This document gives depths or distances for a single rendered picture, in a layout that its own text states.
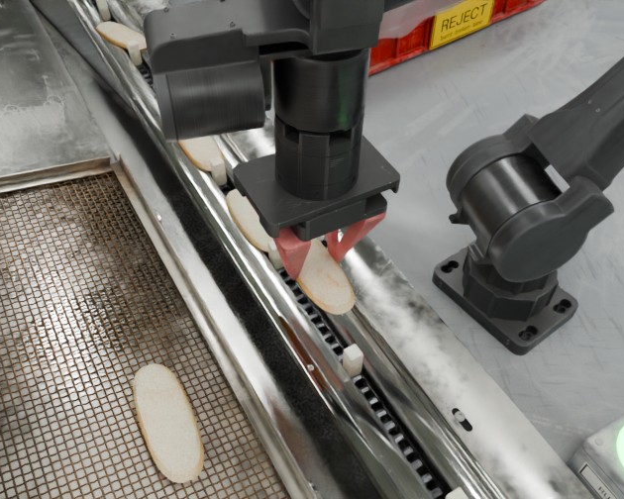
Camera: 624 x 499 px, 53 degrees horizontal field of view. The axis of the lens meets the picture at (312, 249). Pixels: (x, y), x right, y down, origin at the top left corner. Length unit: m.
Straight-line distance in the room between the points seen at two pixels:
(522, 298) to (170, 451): 0.33
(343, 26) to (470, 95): 0.59
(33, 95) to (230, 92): 0.49
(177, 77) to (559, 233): 0.31
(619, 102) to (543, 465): 0.27
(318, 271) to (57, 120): 0.39
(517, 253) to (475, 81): 0.46
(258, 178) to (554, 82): 0.61
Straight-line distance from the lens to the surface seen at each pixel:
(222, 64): 0.35
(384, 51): 0.92
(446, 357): 0.55
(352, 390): 0.54
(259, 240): 0.63
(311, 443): 0.55
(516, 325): 0.62
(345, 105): 0.37
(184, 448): 0.46
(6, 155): 0.72
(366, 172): 0.44
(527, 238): 0.50
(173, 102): 0.35
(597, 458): 0.51
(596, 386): 0.63
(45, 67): 0.87
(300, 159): 0.40
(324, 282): 0.49
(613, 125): 0.51
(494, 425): 0.53
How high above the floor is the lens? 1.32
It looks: 49 degrees down
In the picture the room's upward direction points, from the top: straight up
